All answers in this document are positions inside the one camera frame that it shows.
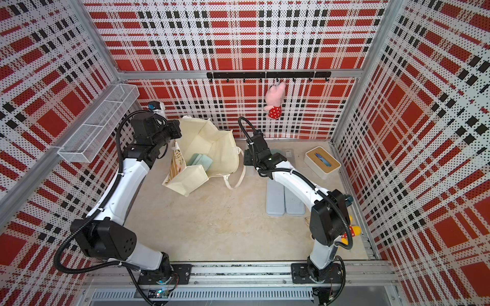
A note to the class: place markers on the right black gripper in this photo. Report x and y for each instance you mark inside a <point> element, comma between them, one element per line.
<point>247,157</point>

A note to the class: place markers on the light blue pencil case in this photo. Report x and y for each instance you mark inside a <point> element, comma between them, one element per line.
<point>293,205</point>
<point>275,199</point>

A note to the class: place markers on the pink plush pig toy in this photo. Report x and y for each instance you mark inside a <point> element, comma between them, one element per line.
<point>273,100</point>

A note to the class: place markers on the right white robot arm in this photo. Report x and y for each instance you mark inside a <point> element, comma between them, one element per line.
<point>329,219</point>

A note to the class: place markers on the mint green pencil case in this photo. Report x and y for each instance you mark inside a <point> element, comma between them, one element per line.
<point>205,162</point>

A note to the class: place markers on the small green circuit board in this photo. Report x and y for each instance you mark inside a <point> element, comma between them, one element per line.
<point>159,294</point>

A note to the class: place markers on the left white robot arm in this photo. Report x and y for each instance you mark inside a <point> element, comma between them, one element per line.
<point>102,233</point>

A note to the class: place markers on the yellow plush toy red dress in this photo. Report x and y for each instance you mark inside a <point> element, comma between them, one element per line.
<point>354,232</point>

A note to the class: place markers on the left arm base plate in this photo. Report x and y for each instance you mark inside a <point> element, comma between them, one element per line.
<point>176,274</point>

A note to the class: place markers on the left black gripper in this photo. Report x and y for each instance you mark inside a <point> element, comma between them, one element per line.
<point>173,125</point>

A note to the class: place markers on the white wire mesh basket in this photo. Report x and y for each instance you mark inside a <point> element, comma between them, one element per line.
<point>88,139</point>

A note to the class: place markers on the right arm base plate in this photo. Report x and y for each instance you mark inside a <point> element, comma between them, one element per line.
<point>304,273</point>

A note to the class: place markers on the transparent grey pencil case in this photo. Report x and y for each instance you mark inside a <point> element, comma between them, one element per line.
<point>289,154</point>

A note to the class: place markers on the black wall hook rail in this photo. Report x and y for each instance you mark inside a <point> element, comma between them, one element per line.
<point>276,75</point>

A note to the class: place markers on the cream floral canvas bag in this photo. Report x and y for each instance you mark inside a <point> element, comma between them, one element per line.
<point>203,152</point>

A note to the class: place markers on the white tissue box wooden lid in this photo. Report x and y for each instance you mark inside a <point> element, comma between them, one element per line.
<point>322,162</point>

